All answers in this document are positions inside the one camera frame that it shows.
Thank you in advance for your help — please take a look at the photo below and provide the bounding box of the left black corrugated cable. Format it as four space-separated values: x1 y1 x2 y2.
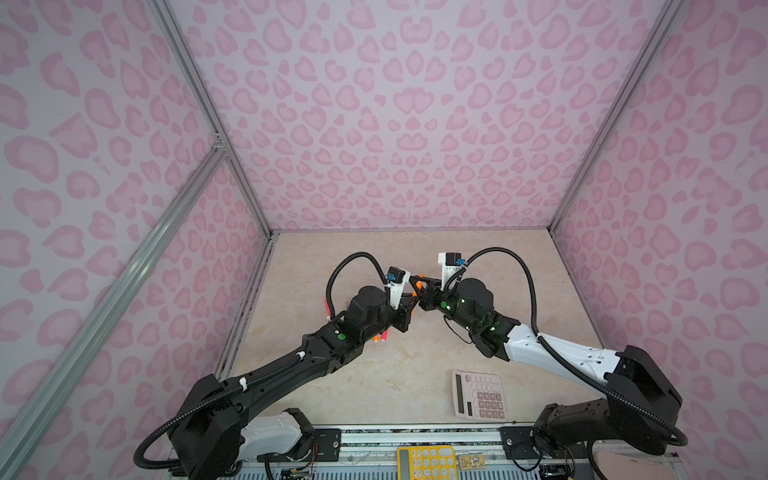
325 251 390 319

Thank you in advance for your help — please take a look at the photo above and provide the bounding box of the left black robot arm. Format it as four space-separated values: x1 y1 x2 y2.
133 286 418 479

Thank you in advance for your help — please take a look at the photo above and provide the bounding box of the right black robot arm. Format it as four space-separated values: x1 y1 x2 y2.
411 278 689 455

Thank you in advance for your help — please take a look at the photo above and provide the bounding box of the yellow calculator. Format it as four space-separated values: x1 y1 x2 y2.
396 445 459 480

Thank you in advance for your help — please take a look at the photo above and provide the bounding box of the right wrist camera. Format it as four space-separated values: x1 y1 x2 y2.
438 252 465 291

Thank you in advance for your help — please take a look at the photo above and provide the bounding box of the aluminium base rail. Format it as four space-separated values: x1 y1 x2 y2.
218 422 688 479

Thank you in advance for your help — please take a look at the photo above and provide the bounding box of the small brown circuit board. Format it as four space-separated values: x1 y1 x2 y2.
457 453 486 472

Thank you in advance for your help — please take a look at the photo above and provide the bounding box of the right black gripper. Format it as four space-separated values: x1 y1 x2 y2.
408 276 480 334

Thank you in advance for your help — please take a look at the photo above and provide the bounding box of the aluminium frame strut left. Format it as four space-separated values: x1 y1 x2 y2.
1 141 229 479

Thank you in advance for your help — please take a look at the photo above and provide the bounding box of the pink desk calculator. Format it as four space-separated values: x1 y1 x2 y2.
451 370 509 422

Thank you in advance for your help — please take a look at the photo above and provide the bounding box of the black corrugated cable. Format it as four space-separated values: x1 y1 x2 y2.
461 247 689 448
325 251 390 319

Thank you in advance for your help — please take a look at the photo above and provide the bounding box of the right black corrugated cable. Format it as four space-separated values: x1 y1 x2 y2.
461 247 689 448

